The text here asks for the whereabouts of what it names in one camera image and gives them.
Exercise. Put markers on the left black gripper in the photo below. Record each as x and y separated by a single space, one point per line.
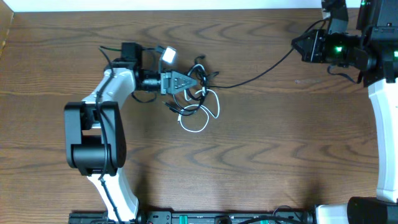
170 87

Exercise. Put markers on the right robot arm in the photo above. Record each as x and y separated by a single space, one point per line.
374 54

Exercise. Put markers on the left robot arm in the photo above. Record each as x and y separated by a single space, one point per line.
94 135

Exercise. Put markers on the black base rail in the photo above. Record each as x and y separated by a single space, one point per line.
283 216

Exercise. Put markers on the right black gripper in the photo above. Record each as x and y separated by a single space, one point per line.
313 54

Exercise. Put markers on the cardboard box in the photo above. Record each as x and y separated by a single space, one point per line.
6 19

